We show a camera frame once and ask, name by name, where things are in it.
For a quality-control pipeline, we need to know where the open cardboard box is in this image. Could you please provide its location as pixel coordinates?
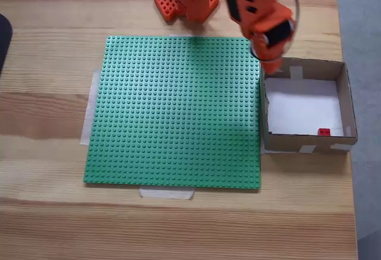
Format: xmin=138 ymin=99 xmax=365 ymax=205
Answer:
xmin=260 ymin=56 xmax=359 ymax=155

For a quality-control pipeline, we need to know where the green lego baseplate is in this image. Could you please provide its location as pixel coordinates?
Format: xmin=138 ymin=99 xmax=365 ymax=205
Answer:
xmin=83 ymin=35 xmax=262 ymax=193

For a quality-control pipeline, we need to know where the white paper sheet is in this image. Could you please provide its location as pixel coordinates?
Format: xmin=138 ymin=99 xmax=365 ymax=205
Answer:
xmin=264 ymin=77 xmax=345 ymax=137

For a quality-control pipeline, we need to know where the dark rounded object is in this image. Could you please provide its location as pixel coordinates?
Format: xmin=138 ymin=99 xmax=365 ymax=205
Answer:
xmin=0 ymin=12 xmax=14 ymax=76

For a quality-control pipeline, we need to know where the thin gripper motor cable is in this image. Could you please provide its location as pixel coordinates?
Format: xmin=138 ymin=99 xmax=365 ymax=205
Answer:
xmin=249 ymin=0 xmax=301 ymax=63

